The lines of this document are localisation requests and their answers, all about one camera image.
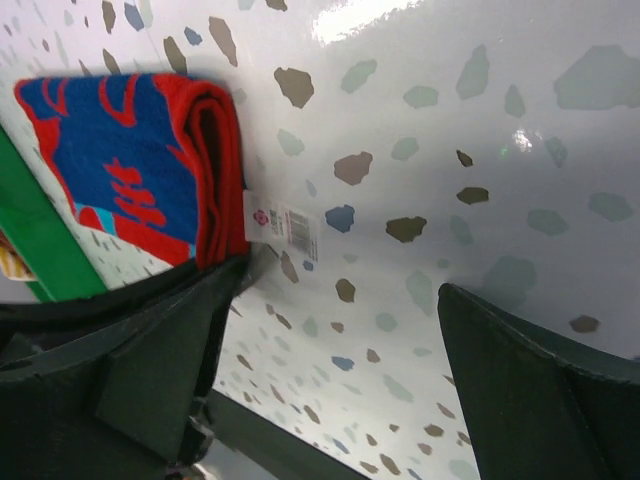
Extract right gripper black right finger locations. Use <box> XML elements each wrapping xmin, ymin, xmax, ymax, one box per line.
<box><xmin>437</xmin><ymin>283</ymin><xmax>639</xmax><ymax>479</ymax></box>

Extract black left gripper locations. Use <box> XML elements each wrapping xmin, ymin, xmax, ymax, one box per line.
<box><xmin>0</xmin><ymin>254</ymin><xmax>251</xmax><ymax>341</ymax></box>

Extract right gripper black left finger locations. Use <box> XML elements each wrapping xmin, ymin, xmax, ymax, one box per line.
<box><xmin>1</xmin><ymin>280</ymin><xmax>239</xmax><ymax>479</ymax></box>

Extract red patterned towel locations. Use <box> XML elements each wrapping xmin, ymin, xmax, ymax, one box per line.
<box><xmin>13</xmin><ymin>72</ymin><xmax>321</xmax><ymax>271</ymax></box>

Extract yellow striped towel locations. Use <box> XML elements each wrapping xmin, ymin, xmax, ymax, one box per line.
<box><xmin>0</xmin><ymin>232</ymin><xmax>36</xmax><ymax>282</ymax></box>

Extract green plastic bin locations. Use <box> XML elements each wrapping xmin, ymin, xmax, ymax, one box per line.
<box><xmin>1</xmin><ymin>133</ymin><xmax>107</xmax><ymax>302</ymax></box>

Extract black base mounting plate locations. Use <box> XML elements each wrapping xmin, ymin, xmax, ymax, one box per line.
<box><xmin>199</xmin><ymin>390</ymin><xmax>364</xmax><ymax>480</ymax></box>

